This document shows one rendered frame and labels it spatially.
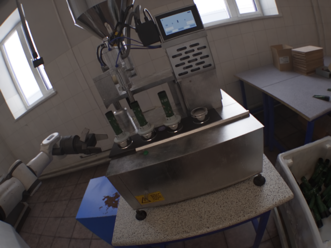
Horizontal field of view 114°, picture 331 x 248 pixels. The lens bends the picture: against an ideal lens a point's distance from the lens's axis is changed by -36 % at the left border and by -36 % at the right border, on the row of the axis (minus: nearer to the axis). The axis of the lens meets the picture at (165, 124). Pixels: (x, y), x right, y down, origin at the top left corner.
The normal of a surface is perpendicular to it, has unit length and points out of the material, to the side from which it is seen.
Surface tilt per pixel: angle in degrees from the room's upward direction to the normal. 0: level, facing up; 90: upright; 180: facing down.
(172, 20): 90
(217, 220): 0
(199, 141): 0
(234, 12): 90
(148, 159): 0
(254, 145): 90
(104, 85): 90
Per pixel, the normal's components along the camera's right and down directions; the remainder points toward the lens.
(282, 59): -0.33, 0.55
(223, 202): -0.34, -0.83
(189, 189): 0.04, 0.46
